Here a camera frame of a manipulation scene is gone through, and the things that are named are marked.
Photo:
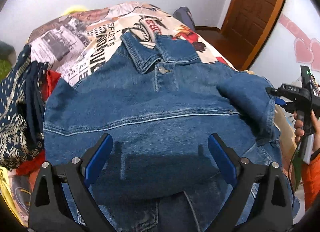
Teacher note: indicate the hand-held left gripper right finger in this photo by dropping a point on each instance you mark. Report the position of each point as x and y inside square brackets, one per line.
[220, 157]

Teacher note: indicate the person's right hand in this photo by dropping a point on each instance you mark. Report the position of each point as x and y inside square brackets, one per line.
[298, 128]

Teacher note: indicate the green patterned covered stand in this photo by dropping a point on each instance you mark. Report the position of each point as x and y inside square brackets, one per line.
[4, 68]

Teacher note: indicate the grey pillow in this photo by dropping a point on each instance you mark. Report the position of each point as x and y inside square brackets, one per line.
[6, 51]

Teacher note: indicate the person's orange sleeved forearm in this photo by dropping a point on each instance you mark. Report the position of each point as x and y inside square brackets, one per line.
[311, 182]

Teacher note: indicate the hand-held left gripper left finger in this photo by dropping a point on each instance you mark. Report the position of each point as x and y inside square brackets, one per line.
[100, 157]

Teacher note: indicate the yellow curved object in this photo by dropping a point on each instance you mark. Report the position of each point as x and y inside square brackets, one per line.
[73, 9]

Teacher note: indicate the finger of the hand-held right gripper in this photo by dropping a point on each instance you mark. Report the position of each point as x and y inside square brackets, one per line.
[285, 104]
[275, 91]

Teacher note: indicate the dark grey cushion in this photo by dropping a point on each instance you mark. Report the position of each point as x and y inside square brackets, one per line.
[183, 16]

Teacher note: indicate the pink heart wall sticker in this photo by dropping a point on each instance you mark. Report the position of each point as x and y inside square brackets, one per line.
[302, 49]

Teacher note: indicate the printed newspaper pattern bedsheet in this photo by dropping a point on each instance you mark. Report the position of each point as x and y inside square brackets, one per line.
[82, 37]

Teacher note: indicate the blue denim jacket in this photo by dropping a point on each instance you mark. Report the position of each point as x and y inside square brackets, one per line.
[150, 97]

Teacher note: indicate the red cloth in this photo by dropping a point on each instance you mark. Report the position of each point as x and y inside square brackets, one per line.
[51, 84]

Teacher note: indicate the brown wooden door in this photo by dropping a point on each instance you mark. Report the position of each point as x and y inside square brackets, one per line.
[255, 14]

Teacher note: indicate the yellow t-shirt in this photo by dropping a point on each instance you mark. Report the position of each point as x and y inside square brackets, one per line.
[6, 187]

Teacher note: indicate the navy patterned cloth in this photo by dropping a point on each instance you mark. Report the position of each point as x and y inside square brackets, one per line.
[12, 97]

